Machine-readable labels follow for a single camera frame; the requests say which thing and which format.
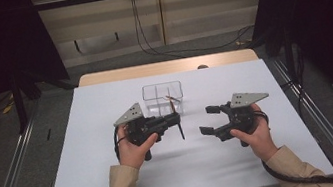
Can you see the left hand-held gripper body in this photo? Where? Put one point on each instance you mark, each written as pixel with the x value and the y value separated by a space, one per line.
pixel 130 114

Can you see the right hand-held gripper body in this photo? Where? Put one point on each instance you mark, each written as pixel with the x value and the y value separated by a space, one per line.
pixel 244 98

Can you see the clear plastic pen organizer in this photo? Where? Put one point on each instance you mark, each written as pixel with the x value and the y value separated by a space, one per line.
pixel 156 108

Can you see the person's left hand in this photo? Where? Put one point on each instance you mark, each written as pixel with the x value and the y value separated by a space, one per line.
pixel 134 156

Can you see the person's right hand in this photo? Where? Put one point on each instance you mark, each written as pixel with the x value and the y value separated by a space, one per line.
pixel 259 141

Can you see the white table sheet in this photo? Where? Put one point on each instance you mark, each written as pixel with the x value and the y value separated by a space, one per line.
pixel 200 169

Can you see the small dark round object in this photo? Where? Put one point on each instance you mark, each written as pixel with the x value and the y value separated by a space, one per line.
pixel 202 66

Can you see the wooden table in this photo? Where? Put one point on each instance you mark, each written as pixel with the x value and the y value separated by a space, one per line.
pixel 167 67

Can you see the black metal stand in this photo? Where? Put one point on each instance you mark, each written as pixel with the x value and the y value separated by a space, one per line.
pixel 19 106
pixel 289 54

